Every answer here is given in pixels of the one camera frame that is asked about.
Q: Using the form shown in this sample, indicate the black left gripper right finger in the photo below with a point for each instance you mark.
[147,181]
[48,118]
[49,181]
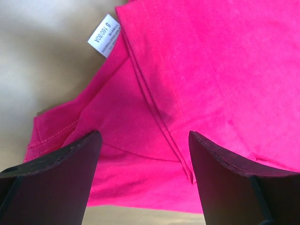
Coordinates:
[234,190]

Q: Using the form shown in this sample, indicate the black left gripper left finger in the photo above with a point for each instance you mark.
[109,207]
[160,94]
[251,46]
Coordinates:
[52,189]

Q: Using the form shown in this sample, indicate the pink red t shirt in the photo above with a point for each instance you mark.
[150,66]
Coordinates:
[228,69]

